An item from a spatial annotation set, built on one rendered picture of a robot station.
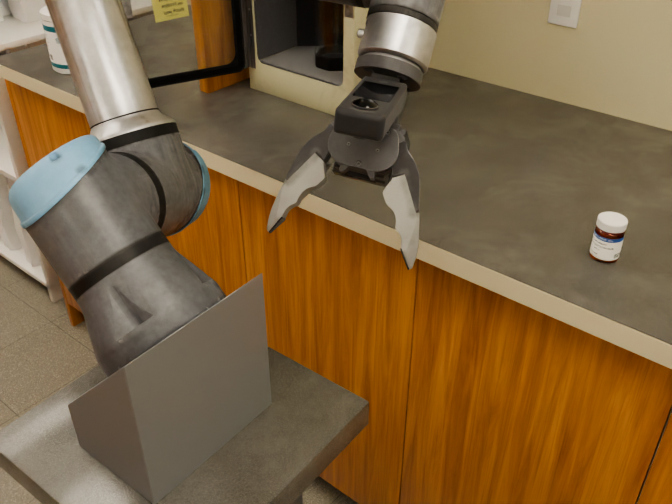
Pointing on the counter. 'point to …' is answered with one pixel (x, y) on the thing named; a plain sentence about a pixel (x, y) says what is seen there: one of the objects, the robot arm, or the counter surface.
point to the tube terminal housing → (304, 93)
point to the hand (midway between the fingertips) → (336, 252)
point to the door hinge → (249, 34)
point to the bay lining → (283, 25)
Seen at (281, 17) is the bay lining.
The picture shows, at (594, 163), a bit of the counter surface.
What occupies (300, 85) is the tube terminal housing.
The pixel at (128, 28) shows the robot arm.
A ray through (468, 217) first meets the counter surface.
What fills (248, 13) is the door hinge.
